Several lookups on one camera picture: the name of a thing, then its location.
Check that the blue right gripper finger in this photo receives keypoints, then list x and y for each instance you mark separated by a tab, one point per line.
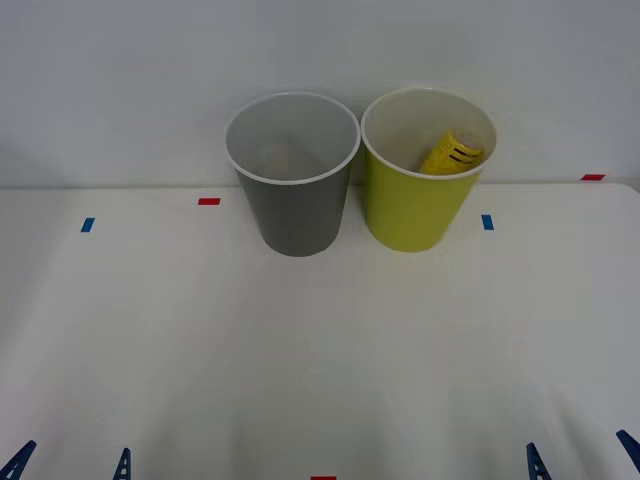
536	465
632	450

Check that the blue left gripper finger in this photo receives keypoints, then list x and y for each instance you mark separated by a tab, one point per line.
123	467
17	462

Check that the yellow bottle with black cap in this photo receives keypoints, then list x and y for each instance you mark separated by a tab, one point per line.
452	152

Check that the yellow-green plastic waste bin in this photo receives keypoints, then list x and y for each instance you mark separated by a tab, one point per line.
415	210

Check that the grey plastic waste bin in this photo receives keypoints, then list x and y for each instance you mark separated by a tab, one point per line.
295	220

